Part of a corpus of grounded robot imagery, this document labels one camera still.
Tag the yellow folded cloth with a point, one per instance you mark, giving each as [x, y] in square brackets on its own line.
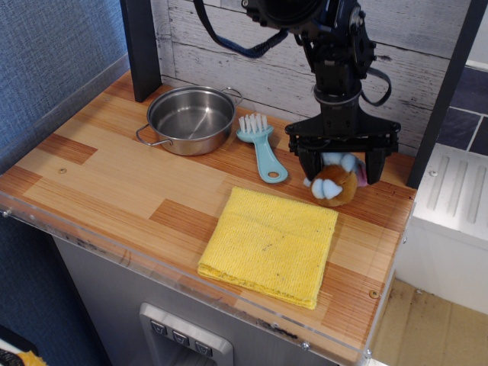
[271, 245]

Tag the silver dispenser button panel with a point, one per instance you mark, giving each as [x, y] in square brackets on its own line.
[176, 341]

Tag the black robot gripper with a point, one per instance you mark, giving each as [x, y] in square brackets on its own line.
[343, 128]

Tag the black left vertical post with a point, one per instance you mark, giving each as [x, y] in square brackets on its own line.
[141, 47]

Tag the white ribbed cabinet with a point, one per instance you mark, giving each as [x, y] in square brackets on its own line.
[444, 251]

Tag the clear acrylic edge guard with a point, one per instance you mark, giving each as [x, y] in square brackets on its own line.
[130, 272]

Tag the blue and brown plush mouse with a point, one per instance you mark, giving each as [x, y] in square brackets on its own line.
[336, 184]

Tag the black vertical post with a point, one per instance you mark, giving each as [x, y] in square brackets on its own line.
[141, 47]
[465, 41]

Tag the light blue dish brush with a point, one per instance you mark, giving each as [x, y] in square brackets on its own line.
[254, 128]

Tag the small stainless steel pot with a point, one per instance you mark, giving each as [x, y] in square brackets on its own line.
[192, 120]

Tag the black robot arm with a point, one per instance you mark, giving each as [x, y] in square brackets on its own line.
[340, 54]

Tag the black right vertical post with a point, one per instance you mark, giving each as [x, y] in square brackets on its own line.
[465, 41]

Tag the yellow object bottom left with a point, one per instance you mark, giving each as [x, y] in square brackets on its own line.
[21, 359]

